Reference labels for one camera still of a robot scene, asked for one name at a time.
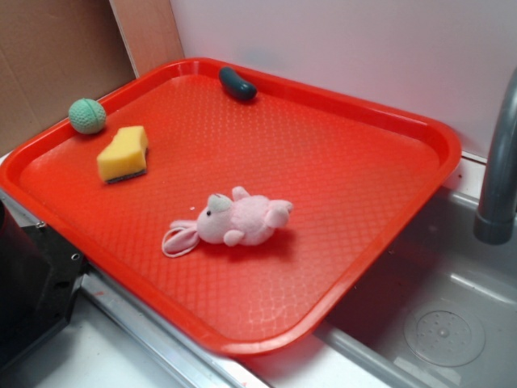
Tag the green textured ball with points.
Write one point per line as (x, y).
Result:
(87, 116)

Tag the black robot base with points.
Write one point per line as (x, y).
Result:
(41, 272)

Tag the red plastic tray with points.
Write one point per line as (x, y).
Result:
(356, 172)

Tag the pink plush bunny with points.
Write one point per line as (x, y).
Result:
(242, 219)

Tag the dark green toy pickle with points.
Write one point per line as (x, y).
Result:
(235, 85)

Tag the yellow sponge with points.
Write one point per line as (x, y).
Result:
(124, 156)

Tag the grey sink basin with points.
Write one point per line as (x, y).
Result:
(437, 309)

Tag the grey faucet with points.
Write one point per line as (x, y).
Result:
(495, 215)

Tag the brown cardboard panel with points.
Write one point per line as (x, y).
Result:
(53, 52)

